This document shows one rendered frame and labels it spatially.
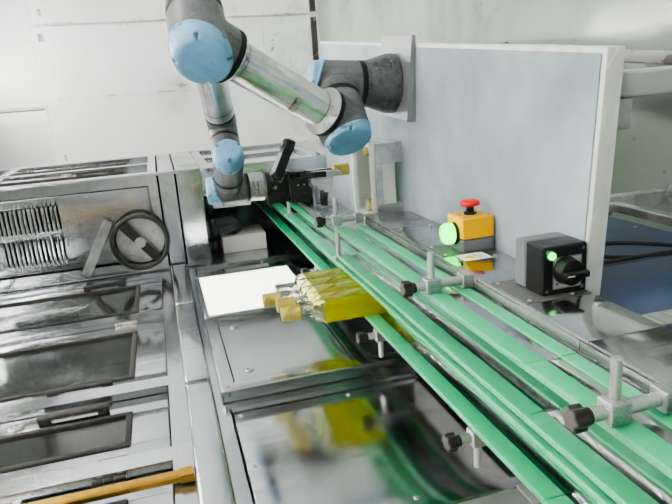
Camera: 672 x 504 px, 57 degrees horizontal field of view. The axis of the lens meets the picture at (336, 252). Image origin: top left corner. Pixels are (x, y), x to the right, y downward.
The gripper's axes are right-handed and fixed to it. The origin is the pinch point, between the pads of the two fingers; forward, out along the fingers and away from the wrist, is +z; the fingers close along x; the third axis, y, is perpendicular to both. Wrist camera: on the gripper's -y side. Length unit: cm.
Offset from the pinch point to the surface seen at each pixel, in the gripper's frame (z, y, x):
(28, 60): -134, -68, -394
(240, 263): -21, 40, -73
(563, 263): 11, 8, 86
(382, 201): 10.6, 9.1, 6.7
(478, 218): 13, 6, 56
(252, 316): -26.7, 39.3, -4.2
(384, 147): 11.9, -5.4, 7.2
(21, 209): -96, 11, -78
